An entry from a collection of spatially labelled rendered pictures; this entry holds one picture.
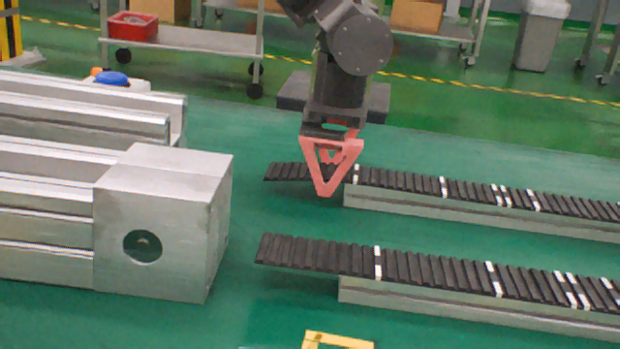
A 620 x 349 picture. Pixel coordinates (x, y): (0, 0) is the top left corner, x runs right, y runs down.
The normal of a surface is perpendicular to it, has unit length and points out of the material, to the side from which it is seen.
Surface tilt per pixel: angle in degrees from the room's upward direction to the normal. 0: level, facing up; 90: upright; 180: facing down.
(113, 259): 90
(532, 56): 94
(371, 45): 89
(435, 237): 0
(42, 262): 90
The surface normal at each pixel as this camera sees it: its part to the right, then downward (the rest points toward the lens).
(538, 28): -0.18, 0.44
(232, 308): 0.11, -0.91
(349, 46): 0.09, 0.40
